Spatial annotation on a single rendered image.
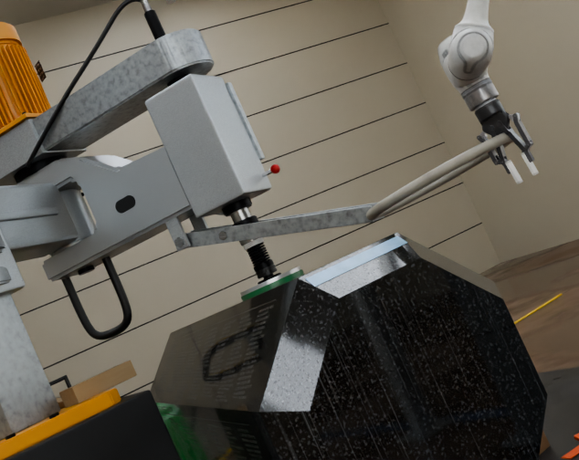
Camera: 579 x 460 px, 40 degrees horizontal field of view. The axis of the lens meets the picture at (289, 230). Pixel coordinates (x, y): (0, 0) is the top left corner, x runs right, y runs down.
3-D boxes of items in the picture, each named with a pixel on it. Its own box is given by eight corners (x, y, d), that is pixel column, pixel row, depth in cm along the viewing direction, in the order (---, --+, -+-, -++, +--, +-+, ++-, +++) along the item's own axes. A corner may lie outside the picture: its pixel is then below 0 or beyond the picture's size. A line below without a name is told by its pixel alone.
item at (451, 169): (347, 231, 223) (342, 222, 223) (394, 212, 268) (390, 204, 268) (505, 140, 203) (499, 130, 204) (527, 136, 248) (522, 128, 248)
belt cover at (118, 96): (-12, 198, 287) (-31, 155, 288) (36, 192, 310) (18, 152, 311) (196, 70, 248) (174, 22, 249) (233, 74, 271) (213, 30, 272)
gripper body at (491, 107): (503, 95, 223) (520, 124, 222) (478, 110, 228) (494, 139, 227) (493, 98, 217) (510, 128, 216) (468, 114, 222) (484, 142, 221)
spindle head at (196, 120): (161, 246, 263) (106, 123, 265) (194, 237, 283) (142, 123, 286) (248, 201, 249) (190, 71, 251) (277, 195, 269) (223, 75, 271)
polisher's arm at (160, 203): (58, 310, 284) (4, 185, 286) (98, 297, 305) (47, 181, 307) (223, 228, 254) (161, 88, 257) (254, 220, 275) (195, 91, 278)
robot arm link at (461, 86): (456, 99, 228) (460, 90, 215) (429, 53, 230) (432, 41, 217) (490, 80, 227) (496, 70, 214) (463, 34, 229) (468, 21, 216)
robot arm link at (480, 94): (468, 93, 229) (478, 111, 229) (456, 97, 222) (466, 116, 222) (495, 77, 223) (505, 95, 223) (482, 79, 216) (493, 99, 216)
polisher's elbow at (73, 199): (82, 239, 278) (59, 188, 279) (40, 261, 284) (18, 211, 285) (110, 234, 296) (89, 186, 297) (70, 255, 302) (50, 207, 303)
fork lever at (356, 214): (171, 251, 264) (168, 236, 263) (199, 243, 281) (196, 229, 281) (369, 223, 236) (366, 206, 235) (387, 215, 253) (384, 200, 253)
